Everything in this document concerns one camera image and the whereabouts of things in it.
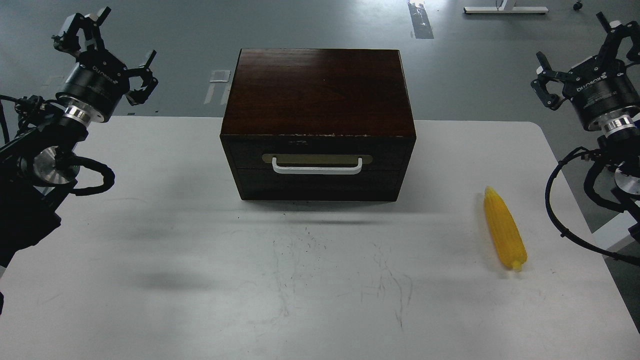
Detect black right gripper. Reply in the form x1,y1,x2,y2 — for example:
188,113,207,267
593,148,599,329
530,11,640,132

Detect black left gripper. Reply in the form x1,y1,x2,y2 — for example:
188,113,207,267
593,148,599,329
51,6,159,123

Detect yellow corn cob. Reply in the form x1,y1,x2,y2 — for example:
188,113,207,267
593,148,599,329
483,186,528,272

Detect wooden drawer with white handle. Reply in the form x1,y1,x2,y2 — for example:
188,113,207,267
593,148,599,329
221,134,416,202

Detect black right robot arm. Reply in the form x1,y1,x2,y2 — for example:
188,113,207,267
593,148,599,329
530,12,640,221

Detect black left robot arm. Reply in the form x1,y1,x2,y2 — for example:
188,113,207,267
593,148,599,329
0,6,159,272

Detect dark wooden drawer cabinet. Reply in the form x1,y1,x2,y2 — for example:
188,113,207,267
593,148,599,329
220,48,417,203

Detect white table leg base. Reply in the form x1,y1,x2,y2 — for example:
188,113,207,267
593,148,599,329
462,0,550,15

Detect grey floor tape strip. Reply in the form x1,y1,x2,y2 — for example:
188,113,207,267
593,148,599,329
407,0,435,40

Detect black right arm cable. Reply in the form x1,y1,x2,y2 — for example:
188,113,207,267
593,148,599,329
544,146,640,266

